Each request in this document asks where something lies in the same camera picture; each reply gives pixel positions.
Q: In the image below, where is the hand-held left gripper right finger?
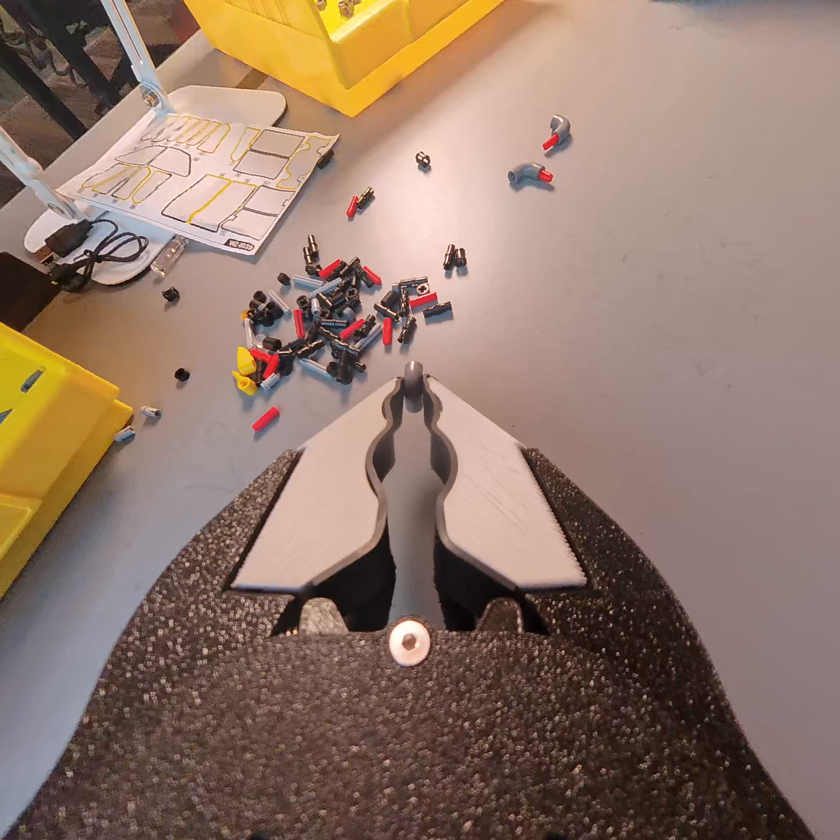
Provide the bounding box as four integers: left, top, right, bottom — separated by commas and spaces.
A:
423, 377, 588, 632

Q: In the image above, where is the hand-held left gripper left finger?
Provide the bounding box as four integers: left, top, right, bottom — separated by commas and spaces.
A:
231, 377, 404, 630

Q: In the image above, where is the grey desk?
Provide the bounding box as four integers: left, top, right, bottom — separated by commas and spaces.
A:
0, 0, 840, 815

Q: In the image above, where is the pile of black red pins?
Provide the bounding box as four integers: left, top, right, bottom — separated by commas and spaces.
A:
241, 235, 469, 386

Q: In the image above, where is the heap of dark grey bricks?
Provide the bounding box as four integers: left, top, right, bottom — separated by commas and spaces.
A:
0, 366, 48, 424

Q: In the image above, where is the white sticker sheet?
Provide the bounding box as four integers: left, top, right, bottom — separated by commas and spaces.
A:
57, 113, 341, 256

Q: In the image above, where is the white lamp base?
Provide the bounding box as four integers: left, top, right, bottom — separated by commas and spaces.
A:
24, 84, 289, 287

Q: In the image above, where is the black usb cable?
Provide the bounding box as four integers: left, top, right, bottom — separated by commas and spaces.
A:
36, 218, 151, 294

